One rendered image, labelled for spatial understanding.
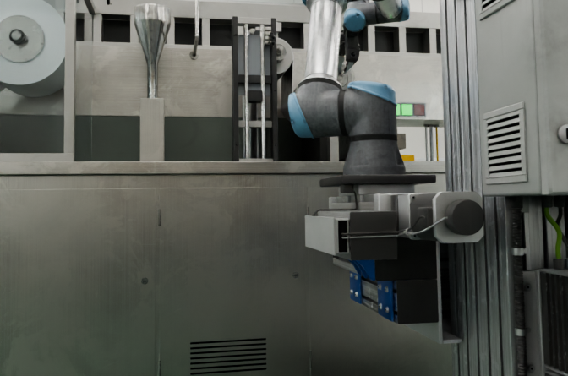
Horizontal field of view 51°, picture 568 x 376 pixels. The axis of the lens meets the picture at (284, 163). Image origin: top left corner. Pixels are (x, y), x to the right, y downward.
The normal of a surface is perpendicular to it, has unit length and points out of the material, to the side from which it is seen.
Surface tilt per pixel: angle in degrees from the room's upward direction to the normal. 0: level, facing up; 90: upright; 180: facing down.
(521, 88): 90
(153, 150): 90
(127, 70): 90
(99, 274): 90
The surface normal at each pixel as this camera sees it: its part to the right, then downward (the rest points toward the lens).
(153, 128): 0.19, -0.07
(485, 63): -0.99, 0.00
